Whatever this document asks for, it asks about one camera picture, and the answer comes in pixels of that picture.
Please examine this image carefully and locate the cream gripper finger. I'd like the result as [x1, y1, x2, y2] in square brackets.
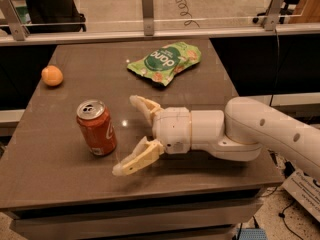
[129, 95, 163, 126]
[112, 137, 164, 176]

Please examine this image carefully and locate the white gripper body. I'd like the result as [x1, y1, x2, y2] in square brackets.
[152, 107, 191, 154]

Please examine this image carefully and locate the red coke can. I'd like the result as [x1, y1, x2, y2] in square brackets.
[76, 99, 117, 156]

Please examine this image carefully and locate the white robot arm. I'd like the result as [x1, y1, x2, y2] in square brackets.
[113, 95, 320, 180]

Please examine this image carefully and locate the green rice chip bag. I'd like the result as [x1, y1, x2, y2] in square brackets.
[127, 42, 202, 86]

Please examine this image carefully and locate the orange fruit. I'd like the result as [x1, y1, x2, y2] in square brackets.
[41, 65, 63, 87]

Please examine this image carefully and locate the blue floor box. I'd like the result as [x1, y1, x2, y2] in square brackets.
[236, 228, 268, 240]

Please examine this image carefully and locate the black office chair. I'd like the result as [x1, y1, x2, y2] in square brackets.
[22, 0, 86, 34]

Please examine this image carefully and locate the white printed sign board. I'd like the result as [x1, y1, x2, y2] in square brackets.
[282, 170, 320, 222]

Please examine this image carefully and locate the clear acrylic barrier panel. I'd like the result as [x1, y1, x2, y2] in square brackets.
[1, 0, 320, 44]

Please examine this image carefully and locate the middle metal barrier bracket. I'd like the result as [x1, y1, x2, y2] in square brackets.
[142, 0, 154, 36]

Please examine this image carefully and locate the metal barrier bracket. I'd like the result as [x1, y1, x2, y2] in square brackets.
[0, 0, 29, 41]
[142, 0, 154, 36]
[262, 0, 284, 31]

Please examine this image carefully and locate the black hanging cable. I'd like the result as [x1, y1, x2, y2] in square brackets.
[268, 28, 282, 107]

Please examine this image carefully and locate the black coiled cable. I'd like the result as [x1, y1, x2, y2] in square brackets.
[167, 0, 201, 29]

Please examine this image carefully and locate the black floor cable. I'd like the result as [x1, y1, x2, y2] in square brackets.
[278, 198, 306, 240]

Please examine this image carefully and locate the right metal barrier bracket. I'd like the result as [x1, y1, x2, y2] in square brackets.
[262, 0, 284, 31]

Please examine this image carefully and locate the left metal barrier bracket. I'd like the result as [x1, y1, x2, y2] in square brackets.
[0, 0, 29, 41]

